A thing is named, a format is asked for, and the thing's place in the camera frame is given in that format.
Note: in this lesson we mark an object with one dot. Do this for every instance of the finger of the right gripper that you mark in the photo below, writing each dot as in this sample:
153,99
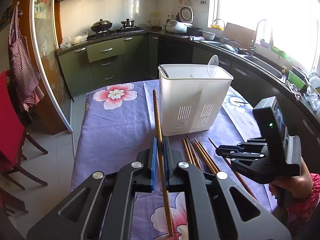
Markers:
253,142
235,152

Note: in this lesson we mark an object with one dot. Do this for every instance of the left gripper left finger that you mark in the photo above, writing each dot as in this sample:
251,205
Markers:
119,193

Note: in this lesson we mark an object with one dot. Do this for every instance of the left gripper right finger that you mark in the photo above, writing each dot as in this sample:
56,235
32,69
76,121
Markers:
180,176

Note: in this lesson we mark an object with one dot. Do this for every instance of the group chopstick two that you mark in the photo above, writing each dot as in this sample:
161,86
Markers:
208,157

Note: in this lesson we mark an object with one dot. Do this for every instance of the lone wooden chopstick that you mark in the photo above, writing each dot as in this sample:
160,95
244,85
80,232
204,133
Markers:
161,164

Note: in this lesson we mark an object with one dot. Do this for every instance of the clear plastic spoon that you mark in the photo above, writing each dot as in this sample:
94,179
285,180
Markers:
213,64

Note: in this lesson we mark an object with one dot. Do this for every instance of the steel kitchen sink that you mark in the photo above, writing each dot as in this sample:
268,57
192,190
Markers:
267,67

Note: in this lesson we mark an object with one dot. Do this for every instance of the kitchen faucet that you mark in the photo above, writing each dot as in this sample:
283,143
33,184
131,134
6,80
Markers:
253,46

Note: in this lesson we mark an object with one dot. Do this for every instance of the green kitchen cabinets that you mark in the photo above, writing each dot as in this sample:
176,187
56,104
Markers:
118,60

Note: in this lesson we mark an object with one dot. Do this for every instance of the person's right hand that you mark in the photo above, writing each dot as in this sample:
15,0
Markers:
300,186

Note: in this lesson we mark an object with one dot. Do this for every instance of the purple floral tablecloth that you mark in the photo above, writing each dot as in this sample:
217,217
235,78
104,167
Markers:
112,138

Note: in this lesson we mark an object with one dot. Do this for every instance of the white plastic utensil holder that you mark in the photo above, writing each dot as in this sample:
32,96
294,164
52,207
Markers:
190,96

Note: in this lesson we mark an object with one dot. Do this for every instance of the wooden cutting board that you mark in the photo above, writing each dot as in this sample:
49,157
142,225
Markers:
241,34

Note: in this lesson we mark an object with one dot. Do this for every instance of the red chair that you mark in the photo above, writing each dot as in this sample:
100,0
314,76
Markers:
13,136

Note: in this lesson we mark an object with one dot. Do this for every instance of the white rice cooker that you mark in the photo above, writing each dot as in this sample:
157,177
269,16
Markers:
181,26

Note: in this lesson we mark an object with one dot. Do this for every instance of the small black pot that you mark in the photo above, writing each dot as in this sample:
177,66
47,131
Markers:
128,23

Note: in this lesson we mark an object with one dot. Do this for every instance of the black wok on stove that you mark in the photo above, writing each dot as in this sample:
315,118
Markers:
101,25

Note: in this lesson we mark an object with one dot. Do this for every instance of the checkered apron hanging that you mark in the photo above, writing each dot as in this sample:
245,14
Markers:
25,75

